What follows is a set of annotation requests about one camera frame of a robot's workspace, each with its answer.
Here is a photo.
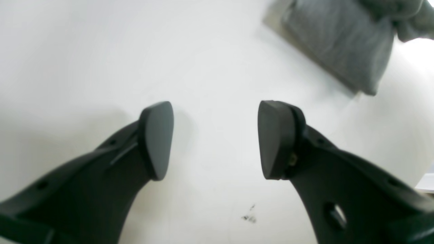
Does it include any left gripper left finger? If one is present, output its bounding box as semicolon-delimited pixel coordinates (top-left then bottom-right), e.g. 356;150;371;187
0;101;175;244

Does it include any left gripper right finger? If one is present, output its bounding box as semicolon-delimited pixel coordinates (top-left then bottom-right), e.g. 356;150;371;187
257;100;434;244

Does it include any grey T-shirt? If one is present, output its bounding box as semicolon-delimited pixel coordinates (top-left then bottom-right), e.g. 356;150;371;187
262;0;434;96

